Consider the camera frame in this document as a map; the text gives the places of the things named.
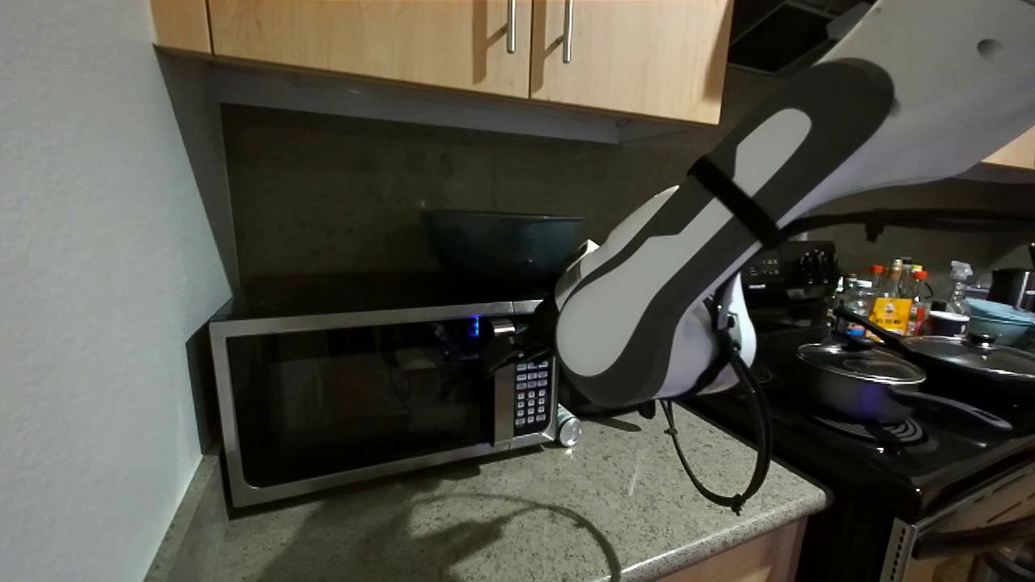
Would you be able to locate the right steel cabinet handle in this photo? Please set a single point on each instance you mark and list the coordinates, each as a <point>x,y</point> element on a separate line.
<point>567,32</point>

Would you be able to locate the left steel cabinet handle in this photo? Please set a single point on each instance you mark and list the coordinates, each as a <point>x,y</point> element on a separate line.
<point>512,28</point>

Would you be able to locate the yellow oil bottle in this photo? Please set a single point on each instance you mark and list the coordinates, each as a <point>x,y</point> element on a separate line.
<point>891,305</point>

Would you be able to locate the steel cabinet handle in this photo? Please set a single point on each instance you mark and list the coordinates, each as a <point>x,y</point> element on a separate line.
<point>567,32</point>
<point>512,28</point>

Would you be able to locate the far right wooden cabinet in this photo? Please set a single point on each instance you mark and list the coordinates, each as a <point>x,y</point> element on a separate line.
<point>1021,152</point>

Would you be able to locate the black pot with glass lid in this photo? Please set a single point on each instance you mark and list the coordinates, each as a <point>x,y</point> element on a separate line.
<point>874,386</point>

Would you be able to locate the black frying pan with lid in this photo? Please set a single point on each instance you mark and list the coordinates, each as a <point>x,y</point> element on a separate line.
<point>960,365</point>

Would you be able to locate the stainless steel microwave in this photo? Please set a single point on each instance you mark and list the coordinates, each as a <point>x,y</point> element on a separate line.
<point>318,403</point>

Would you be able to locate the light blue bowl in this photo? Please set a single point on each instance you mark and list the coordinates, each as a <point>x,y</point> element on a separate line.
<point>1001,320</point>

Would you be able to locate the black electric stove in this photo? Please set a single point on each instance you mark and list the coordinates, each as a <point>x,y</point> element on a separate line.
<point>926,500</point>

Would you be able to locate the left wooden cabinet door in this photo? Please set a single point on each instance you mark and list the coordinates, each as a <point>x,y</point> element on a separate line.
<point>437,44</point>

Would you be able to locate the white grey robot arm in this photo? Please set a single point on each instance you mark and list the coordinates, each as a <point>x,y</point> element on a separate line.
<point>912,90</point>

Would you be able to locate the black range hood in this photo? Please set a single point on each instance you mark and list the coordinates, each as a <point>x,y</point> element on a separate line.
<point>791,32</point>

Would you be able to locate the lower wooden base cabinet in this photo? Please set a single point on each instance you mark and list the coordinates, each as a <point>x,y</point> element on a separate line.
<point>762,558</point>

